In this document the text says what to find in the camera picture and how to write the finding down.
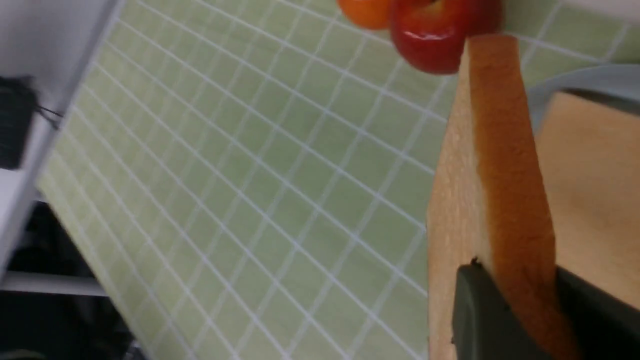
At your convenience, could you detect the black device on shelf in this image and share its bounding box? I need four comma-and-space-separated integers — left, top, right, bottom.
0, 75, 65, 171

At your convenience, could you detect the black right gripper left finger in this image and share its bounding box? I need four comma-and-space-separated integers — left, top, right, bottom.
451, 262, 550, 360

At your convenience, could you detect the red apple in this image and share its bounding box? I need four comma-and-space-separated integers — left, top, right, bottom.
389, 0, 504, 75

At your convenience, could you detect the light blue round plate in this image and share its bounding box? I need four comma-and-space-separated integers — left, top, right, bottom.
526, 64, 640, 133

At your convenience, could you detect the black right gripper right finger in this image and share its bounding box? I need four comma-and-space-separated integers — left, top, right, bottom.
557, 268, 640, 360

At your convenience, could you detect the orange persimmon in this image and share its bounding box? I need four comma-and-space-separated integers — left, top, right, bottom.
336, 0, 392, 31

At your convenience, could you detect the green checkered tablecloth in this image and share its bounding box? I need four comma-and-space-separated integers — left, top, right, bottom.
35, 0, 640, 360

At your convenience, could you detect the toast slice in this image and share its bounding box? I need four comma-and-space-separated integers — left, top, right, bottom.
535, 92, 640, 308
426, 34, 583, 360

